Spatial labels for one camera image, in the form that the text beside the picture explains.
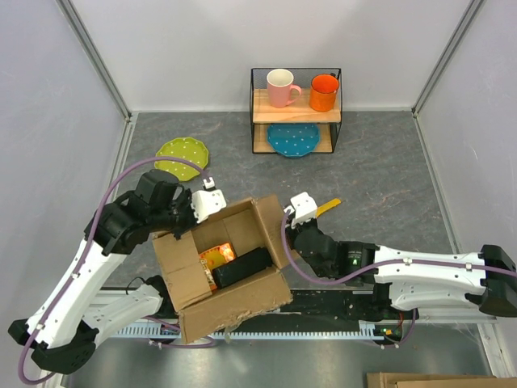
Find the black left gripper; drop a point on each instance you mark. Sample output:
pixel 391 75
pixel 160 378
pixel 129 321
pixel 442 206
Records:
pixel 186 199

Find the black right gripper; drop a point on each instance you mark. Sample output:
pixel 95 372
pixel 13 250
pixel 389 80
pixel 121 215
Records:
pixel 291 231

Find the yellow utility knife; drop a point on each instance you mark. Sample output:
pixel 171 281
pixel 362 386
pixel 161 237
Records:
pixel 321 209

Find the brown cardboard express box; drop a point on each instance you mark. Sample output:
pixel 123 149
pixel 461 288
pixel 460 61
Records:
pixel 246 225

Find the orange yellow toy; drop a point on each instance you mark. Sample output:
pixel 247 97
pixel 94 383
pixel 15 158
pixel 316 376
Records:
pixel 215 257

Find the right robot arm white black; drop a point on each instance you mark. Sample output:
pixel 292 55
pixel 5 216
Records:
pixel 406 280

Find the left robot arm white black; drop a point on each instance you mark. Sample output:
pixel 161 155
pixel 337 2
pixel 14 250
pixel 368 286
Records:
pixel 62 335

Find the black box inside carton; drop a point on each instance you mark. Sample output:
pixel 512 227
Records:
pixel 242 267

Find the green dotted plate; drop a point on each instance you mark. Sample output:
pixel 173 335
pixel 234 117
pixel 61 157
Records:
pixel 186 148

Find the blue dotted plate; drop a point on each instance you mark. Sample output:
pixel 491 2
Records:
pixel 293 140

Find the orange mug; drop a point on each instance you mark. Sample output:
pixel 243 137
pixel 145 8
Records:
pixel 323 92

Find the pink mug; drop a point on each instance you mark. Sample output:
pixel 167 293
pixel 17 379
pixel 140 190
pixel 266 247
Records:
pixel 281 88

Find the cardboard sheet corner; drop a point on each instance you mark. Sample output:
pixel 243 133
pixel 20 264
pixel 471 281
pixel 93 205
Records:
pixel 415 380

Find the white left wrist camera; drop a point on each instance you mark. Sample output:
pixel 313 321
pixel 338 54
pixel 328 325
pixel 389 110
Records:
pixel 206 203

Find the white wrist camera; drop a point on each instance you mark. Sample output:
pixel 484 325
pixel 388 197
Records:
pixel 206 203
pixel 302 208

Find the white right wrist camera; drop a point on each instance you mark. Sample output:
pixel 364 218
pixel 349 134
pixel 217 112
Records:
pixel 302 208

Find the black wire wooden shelf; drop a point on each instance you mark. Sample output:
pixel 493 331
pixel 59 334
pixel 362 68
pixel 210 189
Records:
pixel 262 114

